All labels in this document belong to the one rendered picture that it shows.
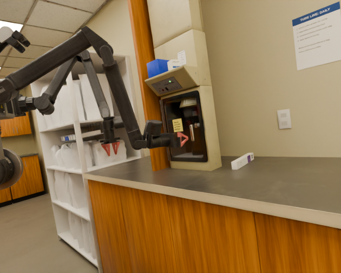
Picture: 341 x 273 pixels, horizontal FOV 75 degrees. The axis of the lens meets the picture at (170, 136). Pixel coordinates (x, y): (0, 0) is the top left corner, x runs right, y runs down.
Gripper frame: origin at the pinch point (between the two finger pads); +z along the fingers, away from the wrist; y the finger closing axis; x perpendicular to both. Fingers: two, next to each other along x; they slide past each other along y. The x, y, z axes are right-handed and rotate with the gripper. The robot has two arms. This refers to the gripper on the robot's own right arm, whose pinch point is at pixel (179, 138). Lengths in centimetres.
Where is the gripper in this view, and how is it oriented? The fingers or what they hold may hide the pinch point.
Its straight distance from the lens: 111.8
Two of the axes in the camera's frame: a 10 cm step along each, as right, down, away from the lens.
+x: 0.8, 10.0, 0.5
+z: 7.3, -0.9, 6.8
